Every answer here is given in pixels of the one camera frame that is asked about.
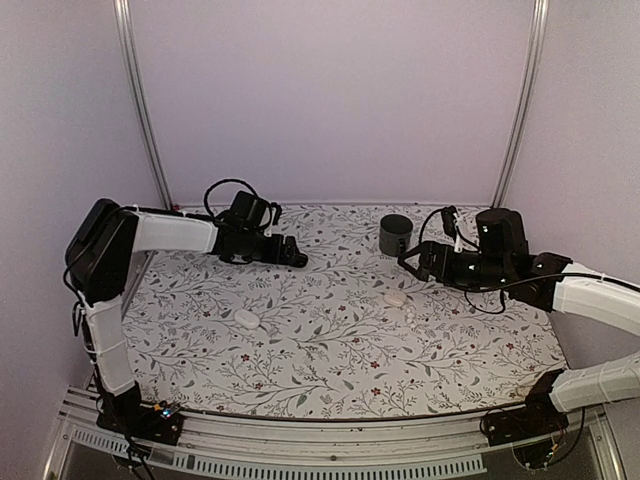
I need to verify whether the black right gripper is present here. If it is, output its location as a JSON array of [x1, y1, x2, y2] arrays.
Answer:
[[399, 240, 512, 290]]

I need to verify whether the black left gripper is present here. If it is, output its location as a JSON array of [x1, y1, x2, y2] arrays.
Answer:
[[241, 229, 300, 266]]

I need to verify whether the white earbud case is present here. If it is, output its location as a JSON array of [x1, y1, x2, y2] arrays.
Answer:
[[383, 292, 407, 308], [234, 309, 261, 330]]

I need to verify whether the black earbud charging case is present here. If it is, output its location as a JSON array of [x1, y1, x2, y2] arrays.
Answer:
[[292, 253, 308, 268]]

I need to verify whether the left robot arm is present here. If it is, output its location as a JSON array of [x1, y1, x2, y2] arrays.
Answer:
[[64, 191, 308, 434]]

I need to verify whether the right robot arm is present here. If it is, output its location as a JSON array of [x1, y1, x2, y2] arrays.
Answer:
[[398, 206, 639, 436]]

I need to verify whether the dark grey mug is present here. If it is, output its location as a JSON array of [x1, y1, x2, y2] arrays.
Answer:
[[379, 214, 413, 257]]

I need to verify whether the floral patterned table mat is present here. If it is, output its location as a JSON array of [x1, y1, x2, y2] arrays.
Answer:
[[123, 205, 565, 420]]

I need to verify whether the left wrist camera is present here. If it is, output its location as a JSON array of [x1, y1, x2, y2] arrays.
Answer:
[[264, 202, 282, 237]]

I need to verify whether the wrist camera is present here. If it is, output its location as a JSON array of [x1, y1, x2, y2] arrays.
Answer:
[[440, 206, 465, 253], [264, 202, 282, 237]]

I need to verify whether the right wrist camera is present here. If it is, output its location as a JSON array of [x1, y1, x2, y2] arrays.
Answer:
[[440, 206, 465, 253]]

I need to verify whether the front aluminium rail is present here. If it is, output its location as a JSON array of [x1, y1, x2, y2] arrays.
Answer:
[[43, 388, 630, 479]]

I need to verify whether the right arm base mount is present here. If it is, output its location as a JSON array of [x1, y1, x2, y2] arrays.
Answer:
[[479, 369, 569, 446]]

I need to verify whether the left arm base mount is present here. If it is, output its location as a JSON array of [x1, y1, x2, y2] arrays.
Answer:
[[95, 379, 184, 446]]

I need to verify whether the right aluminium frame post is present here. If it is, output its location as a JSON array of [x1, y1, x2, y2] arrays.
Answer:
[[491, 0, 549, 208]]

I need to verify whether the aluminium frame post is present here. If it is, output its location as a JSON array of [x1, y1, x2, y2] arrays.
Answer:
[[491, 0, 549, 208], [113, 0, 174, 209]]

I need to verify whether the left aluminium frame post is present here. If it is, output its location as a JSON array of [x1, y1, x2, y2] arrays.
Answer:
[[113, 0, 174, 209]]

